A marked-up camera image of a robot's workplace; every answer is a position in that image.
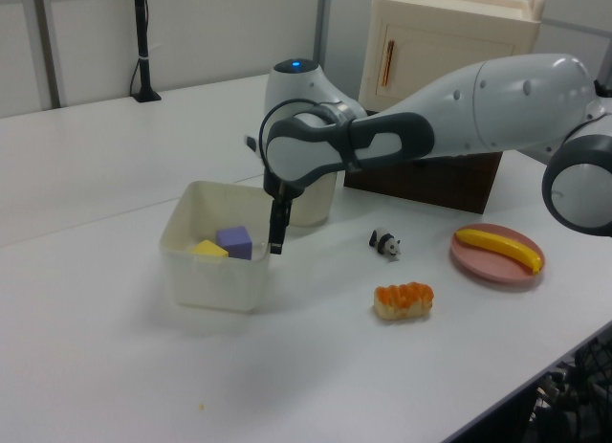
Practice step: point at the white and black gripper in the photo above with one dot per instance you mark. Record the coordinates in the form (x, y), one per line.
(277, 187)

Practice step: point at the cream plastic box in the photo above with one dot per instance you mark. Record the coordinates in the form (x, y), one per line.
(215, 290)

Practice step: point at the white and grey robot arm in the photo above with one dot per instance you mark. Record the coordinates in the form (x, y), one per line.
(502, 108)

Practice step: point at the white lidded bin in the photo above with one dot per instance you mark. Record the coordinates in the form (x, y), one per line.
(315, 204)

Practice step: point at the purple cube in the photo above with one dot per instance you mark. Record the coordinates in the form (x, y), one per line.
(234, 242)

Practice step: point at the yellow cube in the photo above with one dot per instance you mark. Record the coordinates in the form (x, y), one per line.
(208, 249)

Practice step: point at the panda toy figure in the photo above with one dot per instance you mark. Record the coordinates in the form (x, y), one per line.
(385, 242)

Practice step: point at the orange topped toy bread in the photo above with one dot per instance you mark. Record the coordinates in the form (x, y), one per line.
(401, 302)

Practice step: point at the pink plate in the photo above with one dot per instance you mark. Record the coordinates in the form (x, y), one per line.
(478, 266)

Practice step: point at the yellow toy banana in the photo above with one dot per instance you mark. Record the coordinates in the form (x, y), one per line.
(502, 246)

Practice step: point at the black pole stand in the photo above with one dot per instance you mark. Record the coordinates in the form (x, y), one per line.
(142, 31)

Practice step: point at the cream toy cabinet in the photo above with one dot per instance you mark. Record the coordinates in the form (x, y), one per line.
(454, 46)

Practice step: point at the black mesh chair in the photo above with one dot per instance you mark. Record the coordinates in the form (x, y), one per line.
(583, 395)

